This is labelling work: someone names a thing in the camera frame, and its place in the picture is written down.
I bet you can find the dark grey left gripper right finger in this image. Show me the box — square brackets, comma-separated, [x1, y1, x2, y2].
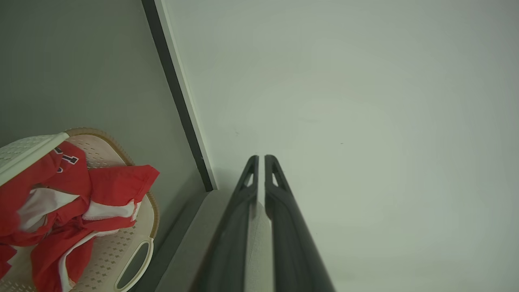
[264, 154, 336, 292]

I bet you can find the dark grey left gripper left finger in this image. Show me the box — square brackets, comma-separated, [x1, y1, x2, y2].
[190, 155, 260, 292]

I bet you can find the red garment with white band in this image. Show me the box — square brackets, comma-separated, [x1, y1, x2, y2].
[0, 164, 160, 292]

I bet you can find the red jersey with black-white print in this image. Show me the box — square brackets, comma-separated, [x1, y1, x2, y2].
[0, 141, 92, 247]

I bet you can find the cream perforated laundry basket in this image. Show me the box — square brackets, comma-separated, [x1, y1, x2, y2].
[0, 127, 160, 292]

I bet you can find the black and white baseboard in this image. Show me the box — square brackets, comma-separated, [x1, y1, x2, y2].
[140, 0, 219, 192]

